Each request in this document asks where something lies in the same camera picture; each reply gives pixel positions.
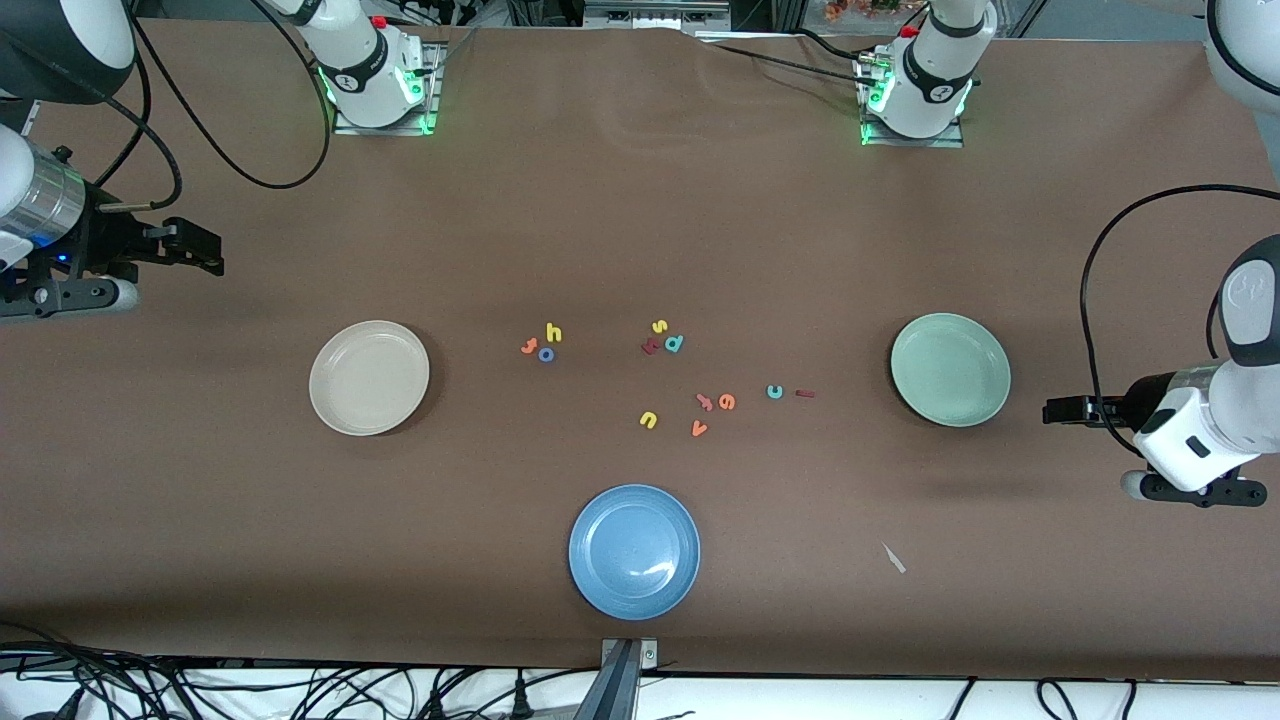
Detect green plate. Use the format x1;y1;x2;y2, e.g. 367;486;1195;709
890;313;1012;429

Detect looped black floor cable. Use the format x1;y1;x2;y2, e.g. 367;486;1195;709
1038;678;1136;720

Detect brown table cover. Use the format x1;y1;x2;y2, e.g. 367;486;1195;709
0;18;1280;683

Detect tangled black floor cables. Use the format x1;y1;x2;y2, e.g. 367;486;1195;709
0;625;561;720

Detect grey metal clamp bracket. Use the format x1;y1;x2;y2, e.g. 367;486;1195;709
601;638;659;671

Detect grey metal box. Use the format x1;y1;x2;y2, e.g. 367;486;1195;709
583;0;731;31

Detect beige brown plate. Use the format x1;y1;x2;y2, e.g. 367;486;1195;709
309;320;431;437

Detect orange dried flowers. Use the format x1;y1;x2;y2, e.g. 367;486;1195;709
825;0;906;23

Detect black base power cable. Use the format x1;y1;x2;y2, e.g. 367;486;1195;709
697;28;881;86

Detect blue plate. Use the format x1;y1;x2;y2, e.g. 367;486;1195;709
568;484;701;621

